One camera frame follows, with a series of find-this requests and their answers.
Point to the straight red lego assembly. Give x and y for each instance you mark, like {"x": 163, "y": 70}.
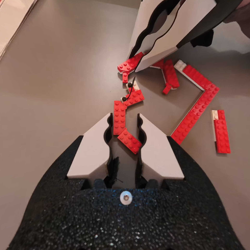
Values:
{"x": 222, "y": 134}

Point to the curved red lego assembly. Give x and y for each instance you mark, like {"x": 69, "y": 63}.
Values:
{"x": 128, "y": 65}

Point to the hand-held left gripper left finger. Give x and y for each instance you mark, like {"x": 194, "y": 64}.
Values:
{"x": 89, "y": 152}

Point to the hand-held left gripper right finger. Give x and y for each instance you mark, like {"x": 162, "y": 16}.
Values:
{"x": 160, "y": 154}

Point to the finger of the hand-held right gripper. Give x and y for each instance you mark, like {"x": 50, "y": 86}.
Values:
{"x": 171, "y": 39}
{"x": 142, "y": 23}

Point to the laminated paper sheet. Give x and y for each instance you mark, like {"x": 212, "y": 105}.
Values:
{"x": 9, "y": 19}

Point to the person's right hand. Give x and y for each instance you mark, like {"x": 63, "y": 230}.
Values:
{"x": 240, "y": 15}

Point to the angled red lego assembly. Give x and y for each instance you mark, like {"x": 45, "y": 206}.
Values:
{"x": 203, "y": 105}

